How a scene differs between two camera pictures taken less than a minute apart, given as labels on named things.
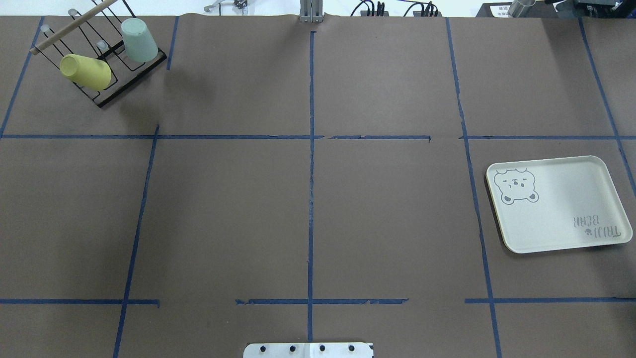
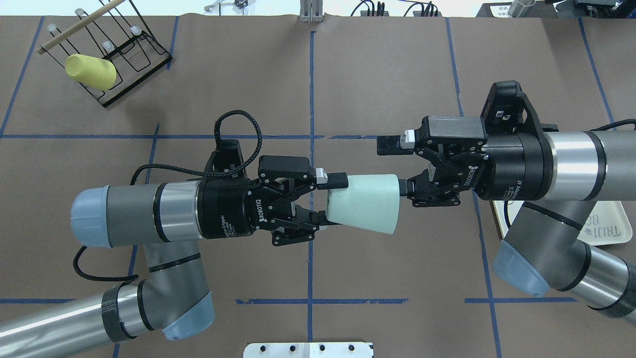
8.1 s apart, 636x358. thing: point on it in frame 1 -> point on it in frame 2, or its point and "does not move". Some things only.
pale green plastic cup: (139, 44) -> (370, 202)
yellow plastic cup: (94, 73) does not move
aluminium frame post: (311, 11) does not move
